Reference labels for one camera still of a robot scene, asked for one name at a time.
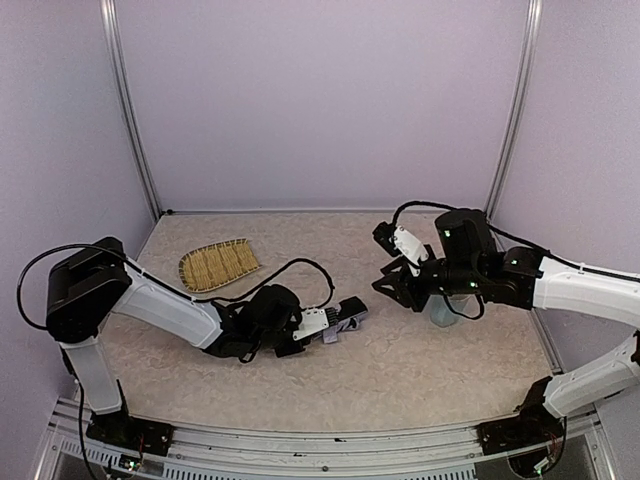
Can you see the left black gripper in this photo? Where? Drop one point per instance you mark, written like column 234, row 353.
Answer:
column 335, row 320

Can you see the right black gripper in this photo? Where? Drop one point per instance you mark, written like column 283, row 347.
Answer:
column 410, row 281

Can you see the lavender folding umbrella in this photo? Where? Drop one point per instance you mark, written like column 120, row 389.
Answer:
column 337, row 326

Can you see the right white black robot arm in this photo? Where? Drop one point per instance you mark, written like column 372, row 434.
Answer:
column 526, row 276

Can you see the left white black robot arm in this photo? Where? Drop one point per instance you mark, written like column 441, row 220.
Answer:
column 99, row 280

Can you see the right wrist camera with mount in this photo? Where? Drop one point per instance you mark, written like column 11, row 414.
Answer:
column 399, row 242

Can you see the right aluminium frame post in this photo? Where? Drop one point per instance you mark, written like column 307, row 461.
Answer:
column 516, row 110

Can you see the aluminium frame post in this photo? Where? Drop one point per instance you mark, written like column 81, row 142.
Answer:
column 516, row 110
column 109, row 17

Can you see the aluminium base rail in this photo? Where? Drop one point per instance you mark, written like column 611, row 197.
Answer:
column 204, row 449

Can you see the left aluminium frame post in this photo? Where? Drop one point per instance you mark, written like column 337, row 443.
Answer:
column 109, row 17

